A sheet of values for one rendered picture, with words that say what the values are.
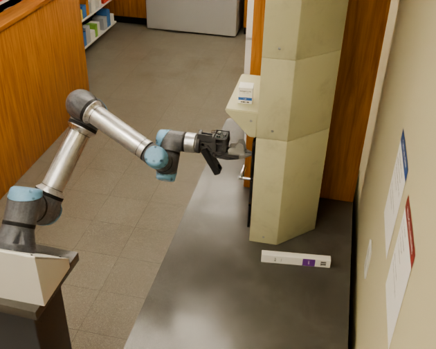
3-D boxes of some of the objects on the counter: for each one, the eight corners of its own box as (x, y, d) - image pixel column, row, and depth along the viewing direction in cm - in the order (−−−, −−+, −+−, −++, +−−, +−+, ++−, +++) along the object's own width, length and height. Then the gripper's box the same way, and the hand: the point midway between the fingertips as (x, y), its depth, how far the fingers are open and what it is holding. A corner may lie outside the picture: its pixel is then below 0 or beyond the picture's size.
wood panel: (353, 198, 251) (422, -170, 174) (352, 202, 248) (423, -170, 172) (244, 183, 259) (265, -175, 182) (243, 186, 257) (264, -175, 180)
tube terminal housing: (318, 203, 247) (342, 32, 205) (311, 251, 220) (339, 65, 178) (261, 195, 251) (275, 25, 209) (248, 241, 225) (261, 57, 182)
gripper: (194, 137, 204) (252, 145, 201) (200, 125, 212) (256, 133, 208) (194, 157, 209) (250, 165, 206) (200, 145, 217) (255, 152, 213)
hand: (249, 155), depth 209 cm, fingers closed
